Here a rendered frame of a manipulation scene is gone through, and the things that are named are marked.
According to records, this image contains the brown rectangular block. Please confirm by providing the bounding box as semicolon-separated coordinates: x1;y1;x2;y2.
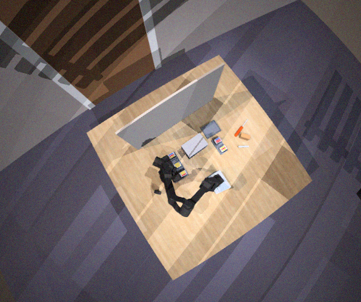
239;133;250;140

